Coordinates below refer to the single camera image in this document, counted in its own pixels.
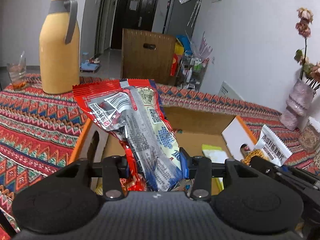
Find dried pink roses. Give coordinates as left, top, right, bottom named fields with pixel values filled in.
left=294, top=7, right=319, bottom=91

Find lime green snack packet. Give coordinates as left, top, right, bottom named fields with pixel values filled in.
left=202, top=144, right=228, bottom=192

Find grey refrigerator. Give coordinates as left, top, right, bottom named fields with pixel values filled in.
left=162, top=0, right=201, bottom=38

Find orange cardboard snack box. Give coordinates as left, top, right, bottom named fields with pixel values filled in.
left=68, top=106, right=258, bottom=196

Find glass cup with tea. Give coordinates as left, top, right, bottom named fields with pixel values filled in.
left=7, top=51, right=27, bottom=90

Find white snack packet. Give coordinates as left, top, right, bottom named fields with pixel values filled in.
left=254, top=125, right=292, bottom=166

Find red silver snack bag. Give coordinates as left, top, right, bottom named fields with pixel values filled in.
left=73, top=79, right=183, bottom=191

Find pink textured vase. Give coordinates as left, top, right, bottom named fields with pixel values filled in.
left=280, top=79, right=316, bottom=131

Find wire storage cart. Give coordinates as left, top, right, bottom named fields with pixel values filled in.
left=177, top=54, right=209, bottom=91

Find yellow thermos jug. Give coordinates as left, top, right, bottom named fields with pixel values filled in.
left=39, top=0, right=80, bottom=94

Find red gift box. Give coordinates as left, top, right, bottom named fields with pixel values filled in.
left=170, top=54, right=178, bottom=76

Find colourful patterned tablecloth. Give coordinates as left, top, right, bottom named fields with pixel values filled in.
left=1, top=74, right=319, bottom=228

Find dark entrance door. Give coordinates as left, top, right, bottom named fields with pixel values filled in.
left=111, top=0, right=158, bottom=49

